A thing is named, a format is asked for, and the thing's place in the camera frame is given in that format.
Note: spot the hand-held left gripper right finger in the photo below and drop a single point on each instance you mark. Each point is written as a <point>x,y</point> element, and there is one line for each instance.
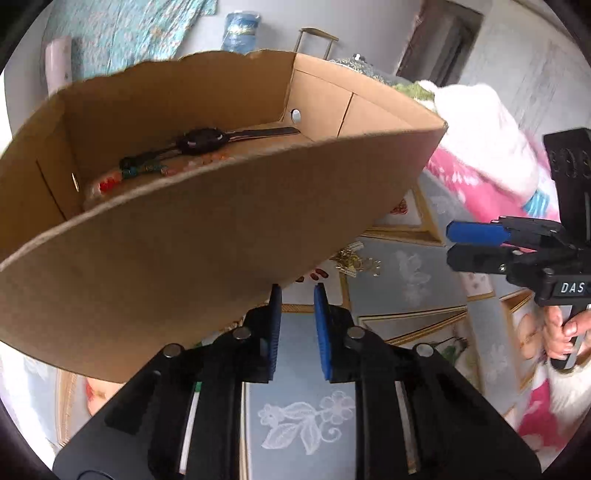
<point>322,332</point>

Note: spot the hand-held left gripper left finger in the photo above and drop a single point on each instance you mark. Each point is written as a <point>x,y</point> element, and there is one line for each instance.
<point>275,323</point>

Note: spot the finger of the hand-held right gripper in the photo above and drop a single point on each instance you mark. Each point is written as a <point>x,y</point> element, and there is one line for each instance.
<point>480,259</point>
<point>475,232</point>

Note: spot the small gold earrings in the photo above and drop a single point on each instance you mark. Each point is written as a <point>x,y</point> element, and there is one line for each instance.
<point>348,261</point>

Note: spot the brown cardboard box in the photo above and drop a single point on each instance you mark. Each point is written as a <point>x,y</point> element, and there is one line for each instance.
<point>184,258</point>

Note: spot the black wrist watch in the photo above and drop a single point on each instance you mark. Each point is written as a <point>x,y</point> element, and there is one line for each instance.
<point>203,141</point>

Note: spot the person's right hand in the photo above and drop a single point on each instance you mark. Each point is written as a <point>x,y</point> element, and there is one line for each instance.
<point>556,337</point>

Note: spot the pink floral blanket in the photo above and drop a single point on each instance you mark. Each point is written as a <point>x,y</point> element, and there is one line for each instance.
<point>471,184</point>

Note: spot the white plush towel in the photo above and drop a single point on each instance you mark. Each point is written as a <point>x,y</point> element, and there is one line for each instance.
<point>485,134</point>

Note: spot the green plush cloth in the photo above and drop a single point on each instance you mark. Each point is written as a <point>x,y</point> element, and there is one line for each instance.
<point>418,92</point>

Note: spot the brown door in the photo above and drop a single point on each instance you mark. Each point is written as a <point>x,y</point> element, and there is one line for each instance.
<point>438,41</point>

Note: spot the grey floral pillow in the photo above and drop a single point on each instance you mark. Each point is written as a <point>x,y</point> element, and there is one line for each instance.
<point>369,69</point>

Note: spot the wooden chair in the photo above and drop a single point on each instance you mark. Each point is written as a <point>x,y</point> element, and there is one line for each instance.
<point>318,34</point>

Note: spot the blue water bottle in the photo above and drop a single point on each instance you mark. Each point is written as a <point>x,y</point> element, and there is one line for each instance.
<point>241,32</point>

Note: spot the teal floral cloth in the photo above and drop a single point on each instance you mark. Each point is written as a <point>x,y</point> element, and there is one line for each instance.
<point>129,32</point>

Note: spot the pink rolled mat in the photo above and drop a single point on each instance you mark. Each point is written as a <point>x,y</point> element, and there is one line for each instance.
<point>59,60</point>

